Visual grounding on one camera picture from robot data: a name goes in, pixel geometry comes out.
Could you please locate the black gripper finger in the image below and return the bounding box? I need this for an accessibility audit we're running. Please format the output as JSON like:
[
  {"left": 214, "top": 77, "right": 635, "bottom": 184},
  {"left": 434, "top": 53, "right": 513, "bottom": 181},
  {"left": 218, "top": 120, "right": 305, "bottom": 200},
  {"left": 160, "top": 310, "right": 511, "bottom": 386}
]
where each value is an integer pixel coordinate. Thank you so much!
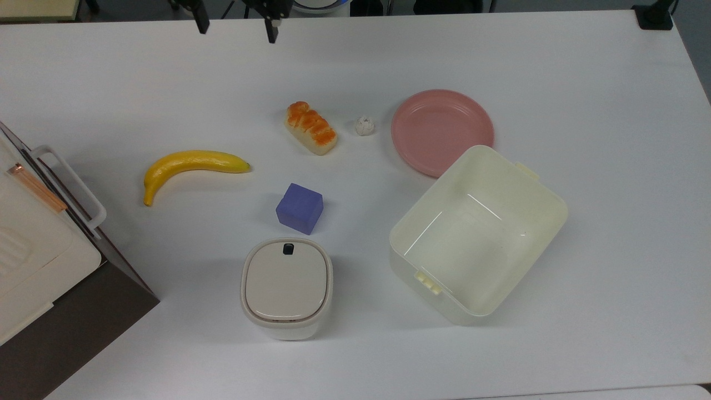
[
  {"left": 243, "top": 0, "right": 293, "bottom": 44},
  {"left": 177, "top": 0, "right": 211, "bottom": 34}
]

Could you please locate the toy bread with orange glaze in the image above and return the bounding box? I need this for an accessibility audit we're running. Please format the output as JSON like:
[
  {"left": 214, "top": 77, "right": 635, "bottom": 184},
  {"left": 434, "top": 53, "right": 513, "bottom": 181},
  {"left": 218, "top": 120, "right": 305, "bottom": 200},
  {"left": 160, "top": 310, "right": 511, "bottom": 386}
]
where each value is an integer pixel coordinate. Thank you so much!
[{"left": 285, "top": 101, "right": 338, "bottom": 156}]

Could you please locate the yellow toy banana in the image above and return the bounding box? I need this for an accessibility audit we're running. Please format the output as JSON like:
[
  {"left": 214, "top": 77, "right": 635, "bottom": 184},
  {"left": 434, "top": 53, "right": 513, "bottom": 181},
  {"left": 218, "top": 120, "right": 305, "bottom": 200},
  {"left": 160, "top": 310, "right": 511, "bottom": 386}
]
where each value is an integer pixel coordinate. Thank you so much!
[{"left": 143, "top": 150, "right": 252, "bottom": 207}]

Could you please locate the tan side desk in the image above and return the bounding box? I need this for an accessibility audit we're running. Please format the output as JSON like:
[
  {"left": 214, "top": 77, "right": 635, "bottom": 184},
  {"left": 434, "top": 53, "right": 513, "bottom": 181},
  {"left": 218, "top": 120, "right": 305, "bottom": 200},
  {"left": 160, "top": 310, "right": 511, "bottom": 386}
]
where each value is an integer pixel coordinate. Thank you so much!
[{"left": 0, "top": 0, "right": 82, "bottom": 23}]

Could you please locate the purple cube block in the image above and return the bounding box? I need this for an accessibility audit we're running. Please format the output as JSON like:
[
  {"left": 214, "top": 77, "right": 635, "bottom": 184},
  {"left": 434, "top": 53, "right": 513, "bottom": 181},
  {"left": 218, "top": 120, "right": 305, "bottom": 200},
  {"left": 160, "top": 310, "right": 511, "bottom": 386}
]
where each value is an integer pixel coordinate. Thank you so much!
[{"left": 276, "top": 183, "right": 324, "bottom": 235}]

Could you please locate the pink round plate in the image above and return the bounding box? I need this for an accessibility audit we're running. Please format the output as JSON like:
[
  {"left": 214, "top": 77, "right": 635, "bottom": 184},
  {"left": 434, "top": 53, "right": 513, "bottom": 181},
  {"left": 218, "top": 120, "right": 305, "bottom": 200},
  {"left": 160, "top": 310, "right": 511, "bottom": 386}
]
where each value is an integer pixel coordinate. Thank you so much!
[{"left": 390, "top": 89, "right": 495, "bottom": 178}]

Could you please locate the beige mini trash can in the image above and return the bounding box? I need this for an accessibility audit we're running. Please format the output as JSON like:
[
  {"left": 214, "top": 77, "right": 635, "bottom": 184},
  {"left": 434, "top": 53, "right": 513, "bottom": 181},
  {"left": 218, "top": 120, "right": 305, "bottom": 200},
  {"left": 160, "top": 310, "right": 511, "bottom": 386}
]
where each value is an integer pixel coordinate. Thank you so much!
[{"left": 240, "top": 238, "right": 334, "bottom": 341}]

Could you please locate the cream toy microwave box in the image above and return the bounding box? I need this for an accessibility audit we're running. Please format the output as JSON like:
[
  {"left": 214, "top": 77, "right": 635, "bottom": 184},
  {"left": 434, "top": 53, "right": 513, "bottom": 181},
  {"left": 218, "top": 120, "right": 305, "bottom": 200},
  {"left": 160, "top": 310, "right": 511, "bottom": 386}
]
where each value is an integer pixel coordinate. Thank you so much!
[{"left": 0, "top": 131, "right": 102, "bottom": 346}]

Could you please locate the cream plastic storage bin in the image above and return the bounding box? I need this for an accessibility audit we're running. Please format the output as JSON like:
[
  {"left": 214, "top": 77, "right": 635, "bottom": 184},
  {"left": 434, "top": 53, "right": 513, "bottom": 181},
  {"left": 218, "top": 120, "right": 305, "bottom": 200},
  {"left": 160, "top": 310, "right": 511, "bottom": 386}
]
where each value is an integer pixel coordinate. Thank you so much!
[{"left": 389, "top": 145, "right": 568, "bottom": 326}]

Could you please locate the white toaster oven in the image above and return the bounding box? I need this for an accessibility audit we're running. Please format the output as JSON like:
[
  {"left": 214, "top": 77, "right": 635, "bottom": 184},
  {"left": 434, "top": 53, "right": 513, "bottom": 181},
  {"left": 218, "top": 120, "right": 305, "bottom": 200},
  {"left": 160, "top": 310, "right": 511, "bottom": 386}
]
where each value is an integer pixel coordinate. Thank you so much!
[{"left": 0, "top": 121, "right": 161, "bottom": 400}]

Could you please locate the white drawer handle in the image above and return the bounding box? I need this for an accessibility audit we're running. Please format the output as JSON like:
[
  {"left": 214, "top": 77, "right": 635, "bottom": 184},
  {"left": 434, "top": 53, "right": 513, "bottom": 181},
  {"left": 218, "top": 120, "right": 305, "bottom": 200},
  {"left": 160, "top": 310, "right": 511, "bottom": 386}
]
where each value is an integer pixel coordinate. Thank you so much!
[{"left": 31, "top": 145, "right": 107, "bottom": 239}]

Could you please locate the orange microwave door handle strip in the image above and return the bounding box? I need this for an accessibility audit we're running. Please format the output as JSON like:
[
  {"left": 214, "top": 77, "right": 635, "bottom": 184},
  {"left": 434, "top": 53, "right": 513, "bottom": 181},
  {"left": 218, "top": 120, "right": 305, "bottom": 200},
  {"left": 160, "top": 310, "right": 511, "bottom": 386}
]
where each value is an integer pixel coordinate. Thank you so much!
[{"left": 7, "top": 163, "right": 68, "bottom": 213}]

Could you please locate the black clamp mount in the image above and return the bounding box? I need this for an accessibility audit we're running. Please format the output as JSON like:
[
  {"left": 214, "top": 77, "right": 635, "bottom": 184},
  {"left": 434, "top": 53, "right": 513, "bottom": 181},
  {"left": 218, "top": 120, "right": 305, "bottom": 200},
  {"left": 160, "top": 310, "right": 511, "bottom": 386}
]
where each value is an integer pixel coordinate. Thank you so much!
[{"left": 632, "top": 0, "right": 679, "bottom": 31}]

